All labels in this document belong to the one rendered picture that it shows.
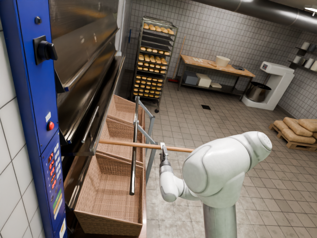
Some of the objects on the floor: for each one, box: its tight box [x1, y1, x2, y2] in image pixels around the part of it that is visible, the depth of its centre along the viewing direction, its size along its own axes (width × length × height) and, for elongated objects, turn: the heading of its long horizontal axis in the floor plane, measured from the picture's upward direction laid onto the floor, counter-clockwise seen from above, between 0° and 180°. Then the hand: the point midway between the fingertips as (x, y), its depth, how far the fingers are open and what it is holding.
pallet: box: [268, 123, 317, 152], centre depth 454 cm, size 120×80×14 cm, turn 75°
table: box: [175, 54, 256, 102], centre depth 589 cm, size 220×80×90 cm, turn 75°
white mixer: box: [240, 61, 295, 111], centre depth 572 cm, size 100×66×132 cm, turn 75°
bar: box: [129, 96, 158, 196], centre depth 187 cm, size 31×127×118 cm, turn 165°
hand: (162, 148), depth 135 cm, fingers closed on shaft, 3 cm apart
